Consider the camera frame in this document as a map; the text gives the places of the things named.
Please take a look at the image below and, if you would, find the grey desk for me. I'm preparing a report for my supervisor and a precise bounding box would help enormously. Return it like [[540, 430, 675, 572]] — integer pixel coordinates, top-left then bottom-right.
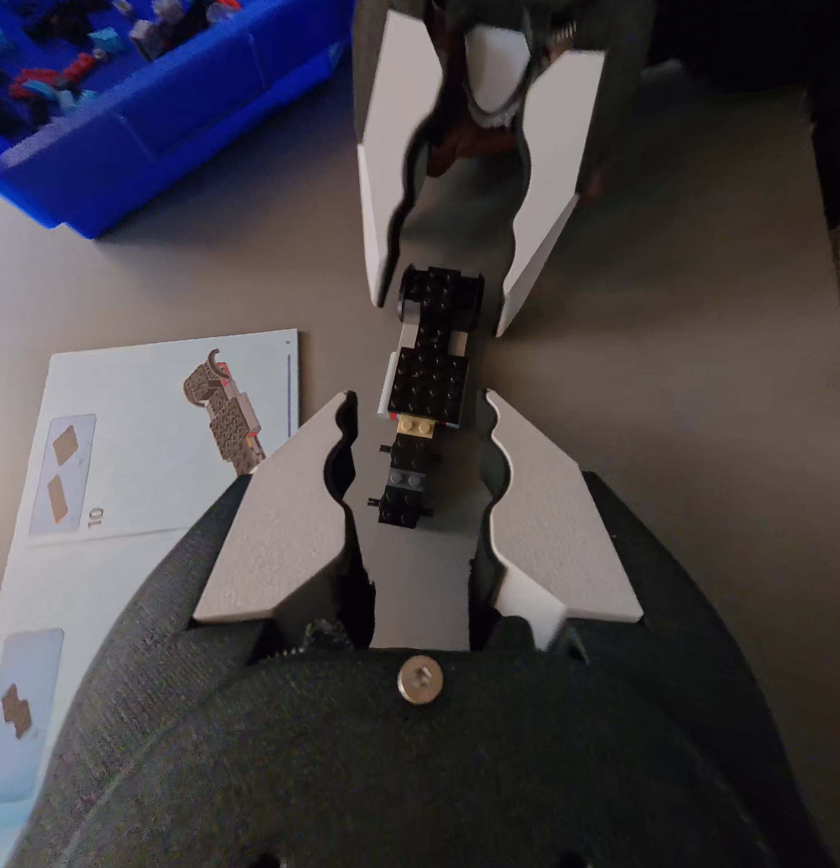
[[0, 27, 840, 868]]

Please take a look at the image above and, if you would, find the grey red brick model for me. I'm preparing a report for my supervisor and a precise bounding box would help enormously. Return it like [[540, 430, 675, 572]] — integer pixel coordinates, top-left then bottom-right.
[[367, 266, 486, 531]]

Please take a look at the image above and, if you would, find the person's right hand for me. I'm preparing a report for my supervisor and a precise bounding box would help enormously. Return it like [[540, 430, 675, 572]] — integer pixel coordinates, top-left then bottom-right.
[[425, 39, 529, 179]]

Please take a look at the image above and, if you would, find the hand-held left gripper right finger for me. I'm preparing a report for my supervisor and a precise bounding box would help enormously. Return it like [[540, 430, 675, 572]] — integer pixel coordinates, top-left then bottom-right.
[[469, 388, 646, 653]]

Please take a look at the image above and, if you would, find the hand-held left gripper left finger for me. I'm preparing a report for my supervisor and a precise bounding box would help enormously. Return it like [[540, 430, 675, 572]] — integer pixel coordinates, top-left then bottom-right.
[[191, 390, 378, 645]]

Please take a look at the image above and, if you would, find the brick instruction booklet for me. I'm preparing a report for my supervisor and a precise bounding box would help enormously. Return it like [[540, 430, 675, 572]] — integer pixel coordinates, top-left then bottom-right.
[[0, 329, 300, 868]]

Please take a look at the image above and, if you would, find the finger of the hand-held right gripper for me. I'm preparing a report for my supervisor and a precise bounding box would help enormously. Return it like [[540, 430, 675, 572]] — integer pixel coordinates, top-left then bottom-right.
[[494, 47, 607, 339], [355, 9, 448, 309]]

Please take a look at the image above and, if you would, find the blue plastic bin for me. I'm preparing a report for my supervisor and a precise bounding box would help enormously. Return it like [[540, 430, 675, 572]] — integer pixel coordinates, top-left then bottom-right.
[[0, 0, 357, 240]]

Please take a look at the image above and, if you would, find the pile of small bricks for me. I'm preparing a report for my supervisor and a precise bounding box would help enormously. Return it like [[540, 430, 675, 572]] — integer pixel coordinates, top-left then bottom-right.
[[0, 0, 244, 133]]

